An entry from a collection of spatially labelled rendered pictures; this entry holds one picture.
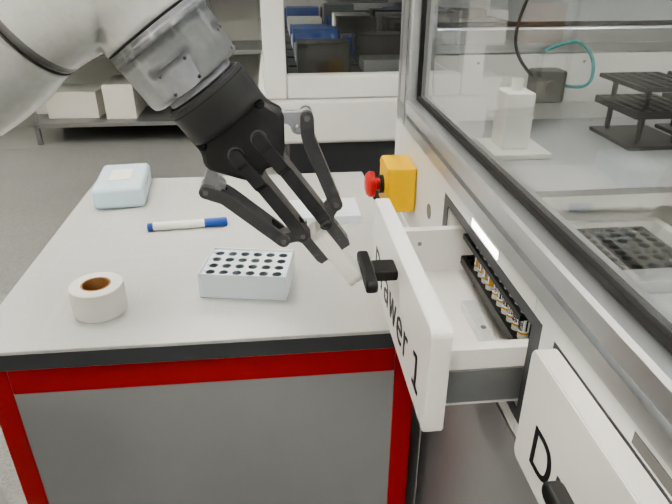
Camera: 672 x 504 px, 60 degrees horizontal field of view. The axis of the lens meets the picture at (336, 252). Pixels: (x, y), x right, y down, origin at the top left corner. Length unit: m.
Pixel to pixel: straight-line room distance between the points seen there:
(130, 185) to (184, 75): 0.70
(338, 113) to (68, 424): 0.85
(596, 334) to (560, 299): 0.06
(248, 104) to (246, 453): 0.55
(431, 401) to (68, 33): 0.40
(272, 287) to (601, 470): 0.53
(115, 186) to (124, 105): 3.33
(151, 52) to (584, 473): 0.42
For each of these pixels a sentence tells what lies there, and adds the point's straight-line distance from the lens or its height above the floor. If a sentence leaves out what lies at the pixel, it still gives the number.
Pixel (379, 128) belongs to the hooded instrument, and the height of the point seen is 0.83.
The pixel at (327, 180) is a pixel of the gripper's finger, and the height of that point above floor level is 1.01.
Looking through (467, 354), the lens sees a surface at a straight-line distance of 0.52.
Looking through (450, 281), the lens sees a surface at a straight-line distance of 0.73.
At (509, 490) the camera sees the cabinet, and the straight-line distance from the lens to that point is 0.62.
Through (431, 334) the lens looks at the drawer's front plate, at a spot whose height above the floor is 0.92.
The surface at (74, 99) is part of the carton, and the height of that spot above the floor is 0.28.
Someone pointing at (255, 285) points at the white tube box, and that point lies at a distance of 0.82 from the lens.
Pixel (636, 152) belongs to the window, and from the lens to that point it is 0.41.
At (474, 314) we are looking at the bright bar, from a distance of 0.65.
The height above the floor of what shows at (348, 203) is 0.78.
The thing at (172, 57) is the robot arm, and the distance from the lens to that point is 0.48.
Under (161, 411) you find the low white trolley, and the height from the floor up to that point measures 0.64.
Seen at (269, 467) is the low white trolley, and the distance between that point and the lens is 0.92.
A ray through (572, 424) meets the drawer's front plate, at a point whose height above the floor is 0.92.
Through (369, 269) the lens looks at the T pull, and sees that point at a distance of 0.59.
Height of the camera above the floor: 1.19
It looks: 27 degrees down
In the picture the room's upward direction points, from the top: straight up
